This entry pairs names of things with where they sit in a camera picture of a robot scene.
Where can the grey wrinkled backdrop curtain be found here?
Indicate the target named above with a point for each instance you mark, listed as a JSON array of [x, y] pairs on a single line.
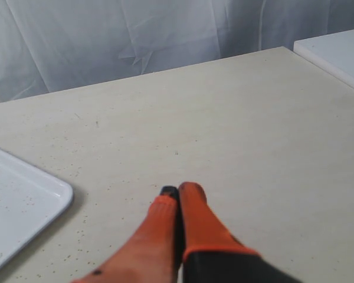
[[48, 46]]

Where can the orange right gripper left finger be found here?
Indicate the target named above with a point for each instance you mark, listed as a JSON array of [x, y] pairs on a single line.
[[154, 252]]

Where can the white side table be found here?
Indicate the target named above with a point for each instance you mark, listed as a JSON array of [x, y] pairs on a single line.
[[333, 53]]

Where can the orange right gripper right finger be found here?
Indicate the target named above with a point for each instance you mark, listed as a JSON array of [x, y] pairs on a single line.
[[212, 253]]

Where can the white rectangular plastic tray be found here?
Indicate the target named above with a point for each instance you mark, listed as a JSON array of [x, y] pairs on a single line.
[[30, 199]]

